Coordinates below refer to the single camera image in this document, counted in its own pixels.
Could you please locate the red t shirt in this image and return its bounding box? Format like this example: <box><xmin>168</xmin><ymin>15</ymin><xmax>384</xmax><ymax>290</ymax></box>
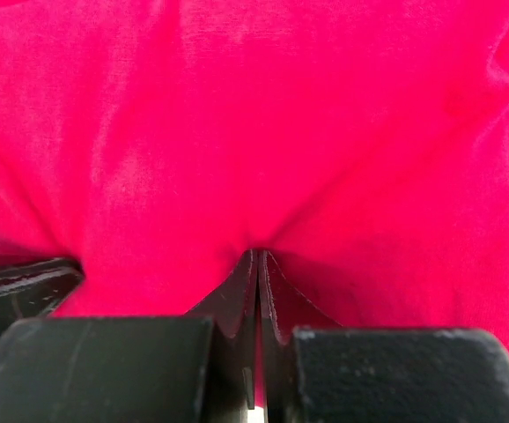
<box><xmin>0</xmin><ymin>1</ymin><xmax>509</xmax><ymax>352</ymax></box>

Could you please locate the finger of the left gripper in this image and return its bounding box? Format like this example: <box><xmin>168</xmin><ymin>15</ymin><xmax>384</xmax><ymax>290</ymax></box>
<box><xmin>0</xmin><ymin>258</ymin><xmax>83</xmax><ymax>336</ymax></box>

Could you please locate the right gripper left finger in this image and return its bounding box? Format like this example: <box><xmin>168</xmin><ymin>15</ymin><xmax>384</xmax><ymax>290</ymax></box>
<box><xmin>0</xmin><ymin>251</ymin><xmax>258</xmax><ymax>422</ymax></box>

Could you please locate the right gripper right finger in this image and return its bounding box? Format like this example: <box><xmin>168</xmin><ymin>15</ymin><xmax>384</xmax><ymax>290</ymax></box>
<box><xmin>258</xmin><ymin>251</ymin><xmax>509</xmax><ymax>422</ymax></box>

